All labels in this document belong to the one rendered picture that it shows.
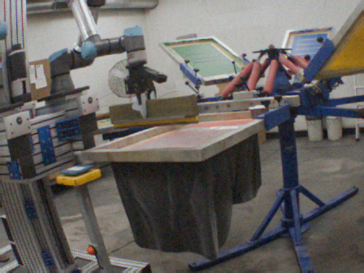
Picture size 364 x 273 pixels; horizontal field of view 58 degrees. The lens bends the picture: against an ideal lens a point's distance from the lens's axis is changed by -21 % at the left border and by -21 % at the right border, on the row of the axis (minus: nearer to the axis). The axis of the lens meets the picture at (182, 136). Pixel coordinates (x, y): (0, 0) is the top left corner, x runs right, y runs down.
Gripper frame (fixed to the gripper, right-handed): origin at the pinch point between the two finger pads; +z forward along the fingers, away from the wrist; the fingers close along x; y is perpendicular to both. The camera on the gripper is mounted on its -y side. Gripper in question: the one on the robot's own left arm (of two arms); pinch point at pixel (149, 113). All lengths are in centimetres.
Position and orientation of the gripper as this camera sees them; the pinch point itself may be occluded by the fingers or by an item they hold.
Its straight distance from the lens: 148.5
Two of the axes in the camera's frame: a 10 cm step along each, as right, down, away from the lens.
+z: 1.6, 9.7, 1.5
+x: -5.8, 2.2, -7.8
